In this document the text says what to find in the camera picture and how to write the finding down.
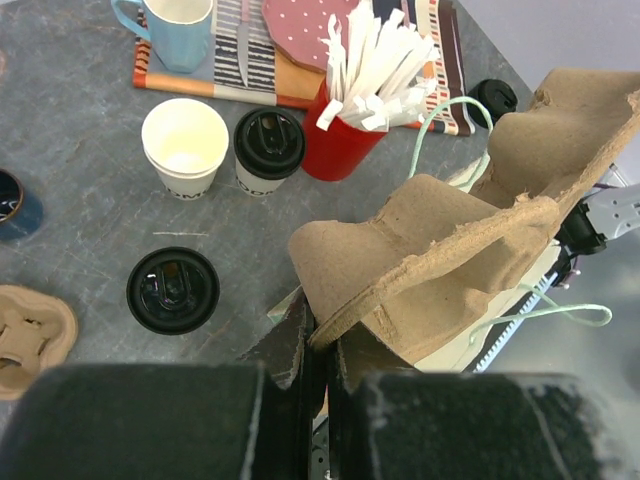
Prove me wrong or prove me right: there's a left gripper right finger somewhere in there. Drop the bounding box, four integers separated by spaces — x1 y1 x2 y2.
329 341 620 479

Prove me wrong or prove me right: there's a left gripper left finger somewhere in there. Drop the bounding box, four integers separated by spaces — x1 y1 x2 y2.
0 287 314 480

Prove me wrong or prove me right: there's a green paper gift bag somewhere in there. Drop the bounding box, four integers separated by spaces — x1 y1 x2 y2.
267 95 614 374

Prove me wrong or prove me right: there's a single cardboard cup carrier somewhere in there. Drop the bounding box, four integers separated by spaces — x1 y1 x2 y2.
1 285 78 401

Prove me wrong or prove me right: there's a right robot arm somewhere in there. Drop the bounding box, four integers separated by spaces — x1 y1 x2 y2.
551 184 639 289

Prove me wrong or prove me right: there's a red cup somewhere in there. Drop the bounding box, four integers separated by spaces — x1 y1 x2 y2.
301 80 386 182

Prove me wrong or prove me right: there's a dark blue ceramic mug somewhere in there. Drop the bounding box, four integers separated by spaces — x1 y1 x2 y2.
0 169 44 242

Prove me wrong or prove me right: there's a stack of black lids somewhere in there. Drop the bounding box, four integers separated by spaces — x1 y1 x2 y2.
468 79 518 124

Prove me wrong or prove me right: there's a white stir sticks bundle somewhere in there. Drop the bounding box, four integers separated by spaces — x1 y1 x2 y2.
315 1 440 132

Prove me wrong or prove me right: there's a colourful magazine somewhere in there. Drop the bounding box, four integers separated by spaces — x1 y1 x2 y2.
132 1 474 136

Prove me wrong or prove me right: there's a pink polka dot plate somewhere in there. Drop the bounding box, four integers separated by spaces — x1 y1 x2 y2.
262 0 359 73

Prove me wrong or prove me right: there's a table knife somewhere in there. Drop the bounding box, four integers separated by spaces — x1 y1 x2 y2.
237 0 250 87

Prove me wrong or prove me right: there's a light blue ceramic mug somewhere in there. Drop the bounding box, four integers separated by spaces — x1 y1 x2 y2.
111 0 214 73

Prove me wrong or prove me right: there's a blue cable duct rail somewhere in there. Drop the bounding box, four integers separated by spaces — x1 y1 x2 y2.
465 293 540 373

